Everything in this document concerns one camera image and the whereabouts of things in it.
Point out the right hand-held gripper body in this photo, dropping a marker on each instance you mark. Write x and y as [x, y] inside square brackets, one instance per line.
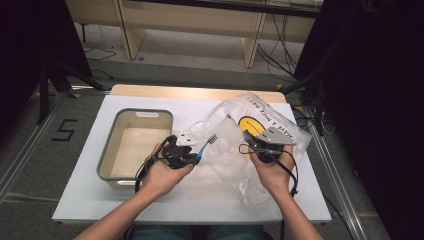
[275, 138]

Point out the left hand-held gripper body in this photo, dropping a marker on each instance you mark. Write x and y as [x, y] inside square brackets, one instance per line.
[176, 153]

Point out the blue toothbrush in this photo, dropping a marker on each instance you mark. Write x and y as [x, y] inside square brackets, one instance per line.
[204, 148]

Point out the clear smiley plastic bag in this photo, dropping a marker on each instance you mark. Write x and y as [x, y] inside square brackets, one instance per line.
[226, 156]

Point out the beige bin with grey rim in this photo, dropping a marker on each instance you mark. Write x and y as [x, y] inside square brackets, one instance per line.
[133, 150]

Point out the person's left hand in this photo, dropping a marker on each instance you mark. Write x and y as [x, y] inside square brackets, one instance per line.
[161, 180]

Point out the person's right hand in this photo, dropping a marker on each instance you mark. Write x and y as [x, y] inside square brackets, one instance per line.
[276, 176]

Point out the white board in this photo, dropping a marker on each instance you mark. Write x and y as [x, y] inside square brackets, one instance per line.
[200, 206]

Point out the black metal stand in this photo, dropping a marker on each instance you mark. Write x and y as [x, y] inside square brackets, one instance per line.
[319, 100]

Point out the wooden table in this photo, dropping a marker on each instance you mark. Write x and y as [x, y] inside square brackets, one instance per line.
[166, 91]

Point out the person's blue jeans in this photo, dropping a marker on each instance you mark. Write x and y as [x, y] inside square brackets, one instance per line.
[233, 232]

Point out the dark curtain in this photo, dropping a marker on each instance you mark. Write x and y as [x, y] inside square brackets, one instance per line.
[383, 83]
[33, 40]

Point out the wooden shelf unit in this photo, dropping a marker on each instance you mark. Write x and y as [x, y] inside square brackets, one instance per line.
[186, 20]

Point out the black tripod stand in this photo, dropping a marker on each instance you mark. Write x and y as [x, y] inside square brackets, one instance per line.
[43, 93]

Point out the aluminium floor rail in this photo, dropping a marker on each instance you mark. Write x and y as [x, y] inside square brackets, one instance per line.
[346, 206]
[20, 163]

